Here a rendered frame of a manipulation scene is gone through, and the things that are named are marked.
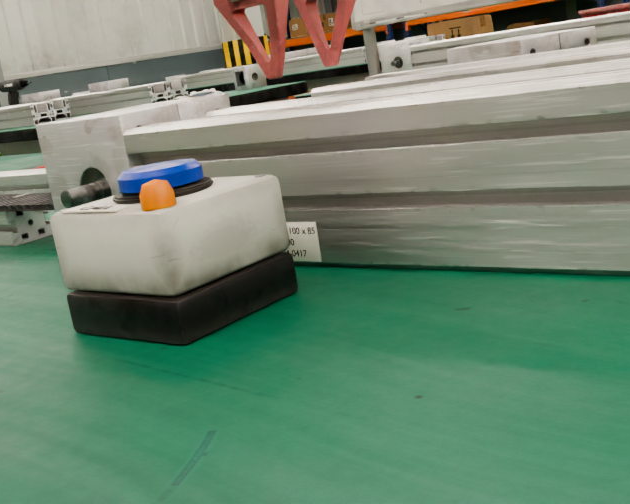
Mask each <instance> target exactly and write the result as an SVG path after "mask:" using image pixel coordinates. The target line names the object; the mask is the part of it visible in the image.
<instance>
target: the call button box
mask: <svg viewBox="0 0 630 504"><path fill-rule="evenodd" d="M173 189H174V193H175V198H176V203H177V204H176V205H174V206H171V207H167V208H163V209H158V210H150V211H143V210H142V208H141V203H140V198H139V194H140V192H139V193H121V192H120V193H117V194H116V195H114V196H111V197H108V198H104V199H101V200H97V201H94V202H90V203H87V204H83V205H80V206H76V207H73V208H68V209H63V210H60V211H59V212H56V213H55V214H54V215H52V216H51V217H50V224H51V228H52V233H53V237H54V241H55V246H56V250H57V254H58V259H59V263H60V267H61V272H62V276H63V280H64V284H65V286H66V287H67V288H68V289H71V290H75V291H72V292H70V293H69V294H68V295H67V301H68V306H69V310H70V314H71V319H72V323H73V327H74V329H75V331H76V332H77V333H85V334H94V335H102V336H111V337H119V338H128V339H136V340H145V341H154V342H162V343H171V344H179V345H186V344H189V343H191V342H193V341H195V340H197V339H199V338H201V337H203V336H205V335H207V334H209V333H211V332H213V331H215V330H218V329H220V328H222V327H224V326H226V325H228V324H230V323H232V322H234V321H236V320H238V319H240V318H242V317H244V316H247V315H249V314H251V313H253V312H255V311H257V310H259V309H261V308H263V307H265V306H267V305H269V304H271V303H273V302H276V301H278V300H280V299H282V298H284V297H286V296H288V295H290V294H292V293H294V292H296V291H297V289H298V284H297V278H296V272H295V267H294V261H293V256H292V254H290V253H287V252H283V251H285V250H287V249H288V247H289V237H288V231H287V225H286V219H285V213H284V207H283V202H282V196H281V190H280V184H279V180H278V178H277V177H276V176H273V175H267V174H261V175H253V176H234V177H216V178H209V177H203V178H202V179H200V180H197V181H194V182H191V183H187V184H184V185H181V186H178V187H174V188H173Z"/></svg>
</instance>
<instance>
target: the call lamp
mask: <svg viewBox="0 0 630 504"><path fill-rule="evenodd" d="M139 198H140V203H141V208H142V210H143V211H150V210H158V209H163V208H167V207H171V206H174V205H176V204H177V203H176V198H175V193H174V189H173V188H172V187H171V185H170V184H169V182H168V181H167V180H157V179H153V180H151V181H149V182H147V183H144V184H142V186H141V190H140V194H139Z"/></svg>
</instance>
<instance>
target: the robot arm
mask: <svg viewBox="0 0 630 504"><path fill-rule="evenodd" d="M288 1H289V0H213V2H214V6H215V7H216V8H217V9H218V10H219V12H220V13H221V14H222V15H223V17H224V18H225V19H226V20H227V22H228V23H229V24H230V25H231V27H232V28H233V29H234V30H235V32H236V33H237V34H238V35H239V37H240V38H241V39H242V40H243V42H244V43H245V44H246V46H247V47H248V49H249V50H250V52H251V53H252V55H253V57H254V58H255V60H256V61H257V63H258V64H259V66H260V68H261V69H262V71H263V72H264V74H265V76H266V77H267V79H269V80H271V79H278V78H282V76H283V69H284V59H285V45H286V31H287V16H288ZM294 2H295V4H296V6H297V8H298V11H299V13H300V15H301V17H302V19H303V22H304V24H305V26H306V28H307V30H308V33H309V35H310V37H311V39H312V41H313V44H314V46H315V48H316V50H317V52H318V54H319V56H320V58H321V60H322V62H323V64H324V66H325V67H329V66H336V65H338V64H339V61H340V57H341V52H342V48H343V44H344V39H345V35H346V30H347V26H348V23H349V20H350V17H351V14H352V11H353V8H354V5H355V2H356V0H338V3H337V9H336V15H335V22H334V28H333V34H332V41H331V47H329V45H328V42H327V40H326V37H325V34H324V32H323V28H322V24H321V20H320V16H319V12H318V8H317V0H294ZM259 5H264V6H265V8H266V14H267V21H268V28H269V35H270V58H269V56H268V54H267V53H266V51H265V49H264V47H263V45H262V43H261V42H260V40H259V38H258V36H257V34H256V32H255V30H254V29H253V27H252V25H251V23H250V21H249V19H248V18H247V16H246V14H245V9H246V8H250V7H254V6H259Z"/></svg>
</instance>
